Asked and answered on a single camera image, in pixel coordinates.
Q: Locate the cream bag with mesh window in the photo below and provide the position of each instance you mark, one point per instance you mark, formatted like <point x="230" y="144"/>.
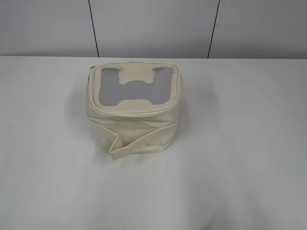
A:
<point x="132" y="107"/>

